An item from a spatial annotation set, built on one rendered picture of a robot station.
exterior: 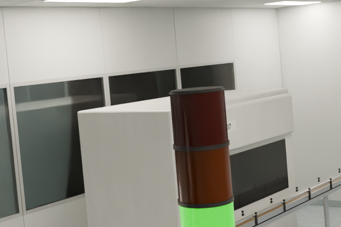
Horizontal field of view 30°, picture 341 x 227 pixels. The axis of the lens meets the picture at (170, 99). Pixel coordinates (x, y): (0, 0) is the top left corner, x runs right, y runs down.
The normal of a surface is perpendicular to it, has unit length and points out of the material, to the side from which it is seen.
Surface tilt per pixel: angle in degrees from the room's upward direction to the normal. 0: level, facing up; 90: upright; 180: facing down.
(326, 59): 90
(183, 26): 90
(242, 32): 90
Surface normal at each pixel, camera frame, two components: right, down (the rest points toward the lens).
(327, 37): -0.64, 0.11
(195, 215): -0.44, 0.10
